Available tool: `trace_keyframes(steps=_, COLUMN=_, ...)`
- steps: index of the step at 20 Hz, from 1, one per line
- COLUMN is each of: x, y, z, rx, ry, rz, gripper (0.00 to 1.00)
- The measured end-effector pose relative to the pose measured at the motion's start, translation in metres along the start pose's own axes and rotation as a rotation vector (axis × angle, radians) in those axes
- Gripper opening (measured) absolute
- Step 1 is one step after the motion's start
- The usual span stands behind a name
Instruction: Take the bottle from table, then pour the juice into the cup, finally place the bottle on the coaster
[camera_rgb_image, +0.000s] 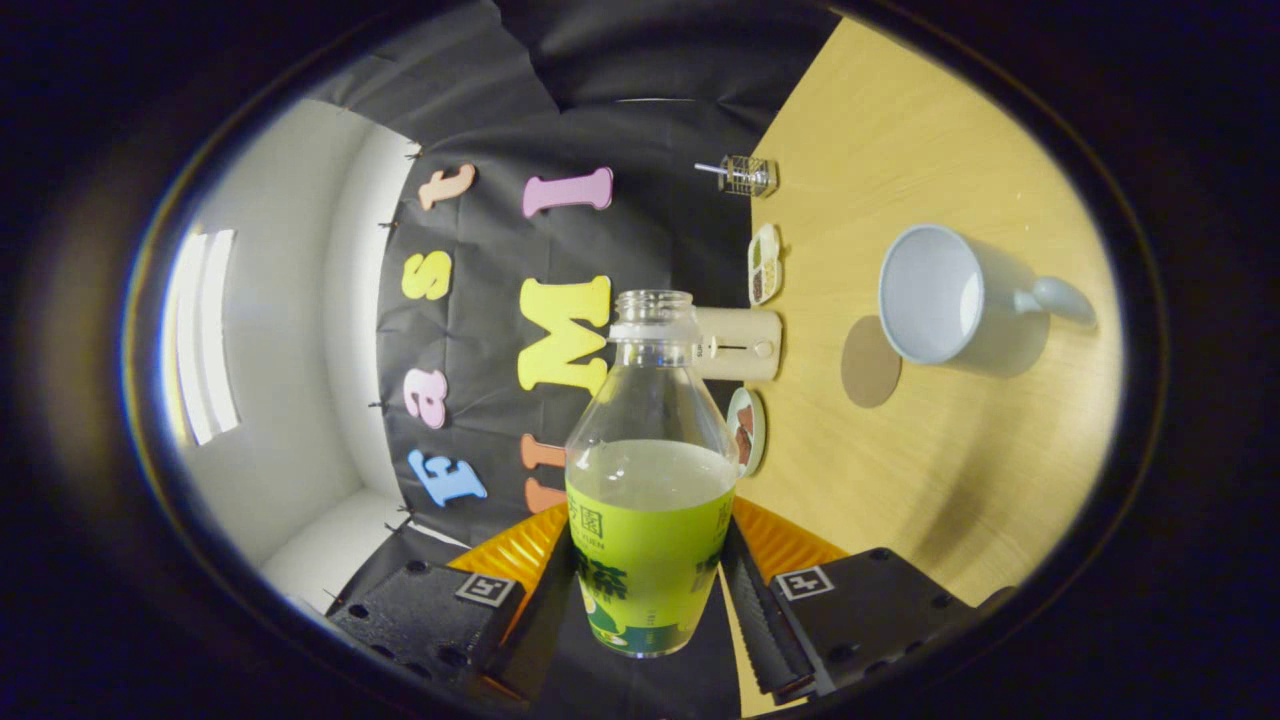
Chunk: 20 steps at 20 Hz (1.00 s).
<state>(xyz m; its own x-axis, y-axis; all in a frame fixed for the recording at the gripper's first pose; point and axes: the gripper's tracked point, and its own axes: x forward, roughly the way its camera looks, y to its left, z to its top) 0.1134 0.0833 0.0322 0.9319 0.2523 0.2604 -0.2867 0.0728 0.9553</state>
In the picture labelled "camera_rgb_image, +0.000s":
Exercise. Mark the pale blue cup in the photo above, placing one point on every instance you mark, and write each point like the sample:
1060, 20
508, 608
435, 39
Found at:
930, 295

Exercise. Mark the white toaster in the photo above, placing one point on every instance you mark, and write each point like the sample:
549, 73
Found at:
745, 365

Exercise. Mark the clear juice bottle green label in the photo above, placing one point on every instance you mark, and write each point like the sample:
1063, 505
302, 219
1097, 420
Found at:
650, 560

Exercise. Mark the brown food piece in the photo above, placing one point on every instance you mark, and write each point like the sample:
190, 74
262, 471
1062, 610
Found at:
742, 447
745, 418

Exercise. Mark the ceiling light panel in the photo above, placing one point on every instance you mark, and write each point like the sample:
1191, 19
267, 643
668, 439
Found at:
200, 330

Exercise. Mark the white divided snack tray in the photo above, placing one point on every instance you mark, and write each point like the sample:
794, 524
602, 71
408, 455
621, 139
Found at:
765, 250

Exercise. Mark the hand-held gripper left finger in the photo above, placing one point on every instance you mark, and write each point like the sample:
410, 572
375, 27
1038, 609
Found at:
530, 640

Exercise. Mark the black backdrop cloth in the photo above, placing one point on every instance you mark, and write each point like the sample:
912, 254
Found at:
640, 130

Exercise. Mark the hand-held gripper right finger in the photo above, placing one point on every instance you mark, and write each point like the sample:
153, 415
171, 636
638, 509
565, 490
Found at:
770, 630

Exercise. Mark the round brown coaster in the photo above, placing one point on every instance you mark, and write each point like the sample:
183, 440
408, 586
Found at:
868, 370

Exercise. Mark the pale green plate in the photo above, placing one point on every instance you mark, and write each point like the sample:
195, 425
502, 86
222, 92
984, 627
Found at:
758, 430

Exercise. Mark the wooden table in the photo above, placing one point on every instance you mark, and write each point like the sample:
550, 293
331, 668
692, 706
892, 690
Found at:
900, 150

